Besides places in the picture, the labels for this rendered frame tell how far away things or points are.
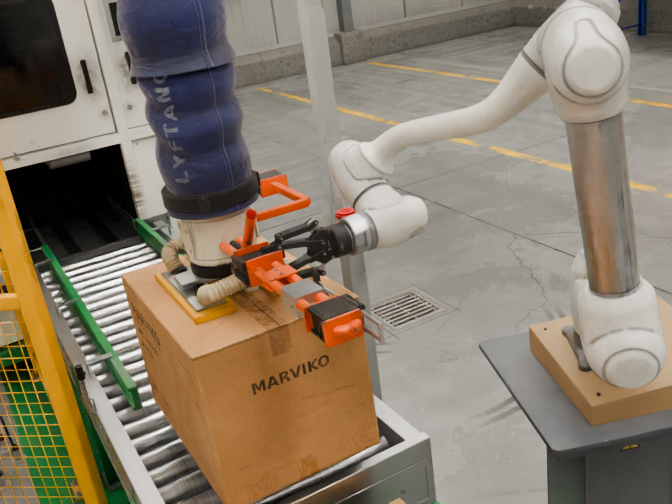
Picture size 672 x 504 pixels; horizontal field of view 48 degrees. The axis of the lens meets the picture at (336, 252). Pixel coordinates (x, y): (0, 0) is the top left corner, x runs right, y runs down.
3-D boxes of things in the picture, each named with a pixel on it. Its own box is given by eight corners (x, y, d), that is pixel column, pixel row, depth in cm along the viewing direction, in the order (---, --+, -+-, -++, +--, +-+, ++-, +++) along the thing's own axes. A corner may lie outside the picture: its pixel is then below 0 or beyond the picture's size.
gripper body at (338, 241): (351, 224, 165) (313, 236, 161) (355, 260, 168) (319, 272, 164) (334, 216, 171) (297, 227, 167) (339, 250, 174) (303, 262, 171)
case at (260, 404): (154, 400, 219) (120, 274, 204) (278, 351, 235) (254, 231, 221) (229, 514, 169) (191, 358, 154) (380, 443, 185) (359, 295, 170)
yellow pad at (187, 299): (155, 280, 197) (151, 262, 195) (192, 268, 201) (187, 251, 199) (196, 326, 168) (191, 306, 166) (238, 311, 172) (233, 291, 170)
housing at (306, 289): (281, 308, 147) (277, 287, 145) (312, 297, 150) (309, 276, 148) (296, 320, 141) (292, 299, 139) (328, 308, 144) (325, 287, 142)
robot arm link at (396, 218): (373, 261, 174) (345, 219, 180) (428, 242, 180) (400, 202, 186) (383, 233, 165) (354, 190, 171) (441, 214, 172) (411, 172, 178)
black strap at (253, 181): (153, 199, 185) (149, 184, 184) (241, 175, 194) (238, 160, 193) (180, 221, 166) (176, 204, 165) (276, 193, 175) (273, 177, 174)
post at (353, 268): (369, 479, 275) (332, 223, 237) (384, 471, 278) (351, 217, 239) (379, 489, 270) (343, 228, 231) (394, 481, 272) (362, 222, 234)
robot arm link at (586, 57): (654, 339, 171) (679, 401, 152) (580, 349, 175) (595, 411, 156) (618, -7, 138) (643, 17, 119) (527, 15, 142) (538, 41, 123)
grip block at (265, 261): (233, 277, 165) (228, 252, 163) (274, 263, 169) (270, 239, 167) (248, 289, 158) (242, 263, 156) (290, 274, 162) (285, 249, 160)
